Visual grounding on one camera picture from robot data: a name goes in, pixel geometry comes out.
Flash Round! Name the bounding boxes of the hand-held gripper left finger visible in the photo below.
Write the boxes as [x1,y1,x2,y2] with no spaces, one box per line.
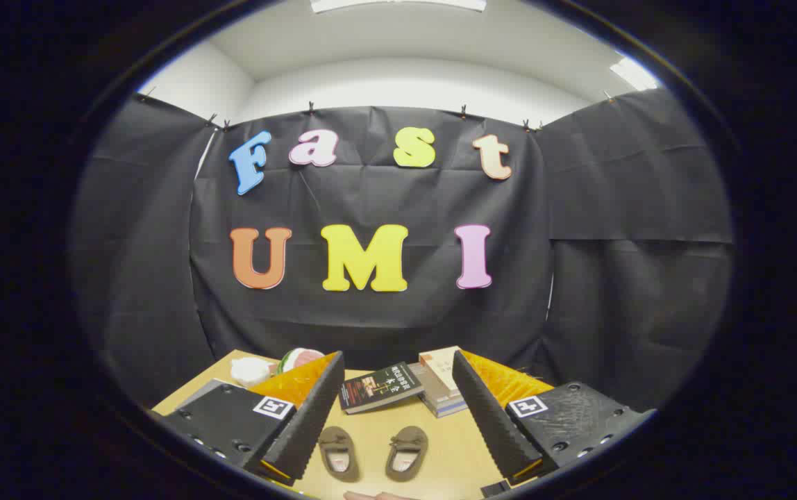
[152,351,345,487]

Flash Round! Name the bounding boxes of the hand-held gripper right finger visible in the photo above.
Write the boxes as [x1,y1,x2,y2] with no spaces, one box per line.
[452,349,656,487]

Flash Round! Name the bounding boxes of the brown slipper shoe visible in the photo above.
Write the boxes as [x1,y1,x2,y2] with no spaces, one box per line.
[385,426,430,483]
[318,426,362,483]

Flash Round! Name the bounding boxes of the white fabric storage box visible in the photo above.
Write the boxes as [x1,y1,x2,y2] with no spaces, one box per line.
[175,378,233,410]

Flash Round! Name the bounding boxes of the blue book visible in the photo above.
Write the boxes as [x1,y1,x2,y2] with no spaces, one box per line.
[412,362,469,419]

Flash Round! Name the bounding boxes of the watermelon slice plush toy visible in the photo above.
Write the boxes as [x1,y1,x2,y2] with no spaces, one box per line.
[277,347,326,376]

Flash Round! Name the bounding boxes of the black paperback book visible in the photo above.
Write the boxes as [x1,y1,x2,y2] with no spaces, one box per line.
[338,361,425,415]

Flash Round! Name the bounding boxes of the white plush toy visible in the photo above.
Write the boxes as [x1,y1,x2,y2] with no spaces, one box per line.
[230,357,276,388]

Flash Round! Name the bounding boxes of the row of black cloth clips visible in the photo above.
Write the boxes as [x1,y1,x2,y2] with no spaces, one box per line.
[142,87,614,133]

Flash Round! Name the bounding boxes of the square ceiling light panel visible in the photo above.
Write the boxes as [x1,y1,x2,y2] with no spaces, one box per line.
[610,57,660,91]

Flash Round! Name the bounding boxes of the long ceiling light panel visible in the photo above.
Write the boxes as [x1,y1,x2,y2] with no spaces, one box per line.
[310,0,487,13]

